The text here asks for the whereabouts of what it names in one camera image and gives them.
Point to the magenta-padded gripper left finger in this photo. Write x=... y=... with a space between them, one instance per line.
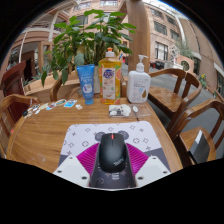
x=70 y=168

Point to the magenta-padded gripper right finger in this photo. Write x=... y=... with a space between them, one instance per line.
x=153 y=168

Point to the black computer mouse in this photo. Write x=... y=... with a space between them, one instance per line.
x=112 y=153

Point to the grey white printed mouse pad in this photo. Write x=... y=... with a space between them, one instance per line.
x=80 y=140

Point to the black flat box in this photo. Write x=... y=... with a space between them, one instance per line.
x=199 y=148

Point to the clear plastic package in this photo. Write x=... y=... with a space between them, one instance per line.
x=125 y=110

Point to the blue sticker card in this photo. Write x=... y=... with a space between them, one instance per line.
x=70 y=103

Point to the strip of colourful stickers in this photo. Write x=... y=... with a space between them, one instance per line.
x=43 y=107

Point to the white pump dispenser bottle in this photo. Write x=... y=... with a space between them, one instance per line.
x=138 y=86

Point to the blue squeeze tube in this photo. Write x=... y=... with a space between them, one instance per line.
x=86 y=83

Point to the yellow dish soap bottle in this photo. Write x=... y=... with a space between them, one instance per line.
x=109 y=80

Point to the dark red wooden chair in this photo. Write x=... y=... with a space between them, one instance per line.
x=13 y=78

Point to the green leafy potted plant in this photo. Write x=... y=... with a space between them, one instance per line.
x=83 y=36

